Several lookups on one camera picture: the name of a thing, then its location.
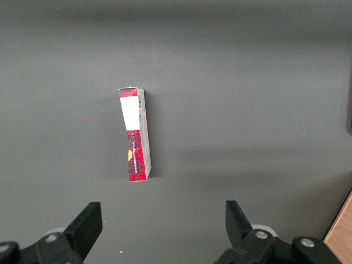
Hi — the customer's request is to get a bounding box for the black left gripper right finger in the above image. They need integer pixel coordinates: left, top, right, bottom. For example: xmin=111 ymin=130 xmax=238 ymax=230
xmin=214 ymin=200 xmax=342 ymax=264

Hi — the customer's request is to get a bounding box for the wooden two-drawer cabinet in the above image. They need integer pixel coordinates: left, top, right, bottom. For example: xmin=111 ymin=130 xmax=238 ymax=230
xmin=323 ymin=189 xmax=352 ymax=264

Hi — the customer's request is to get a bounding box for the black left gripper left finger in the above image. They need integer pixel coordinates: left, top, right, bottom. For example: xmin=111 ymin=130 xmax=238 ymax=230
xmin=0 ymin=202 xmax=103 ymax=264

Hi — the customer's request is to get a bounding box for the red plaid cardboard box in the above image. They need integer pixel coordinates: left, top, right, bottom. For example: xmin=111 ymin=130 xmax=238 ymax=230
xmin=118 ymin=86 xmax=152 ymax=183

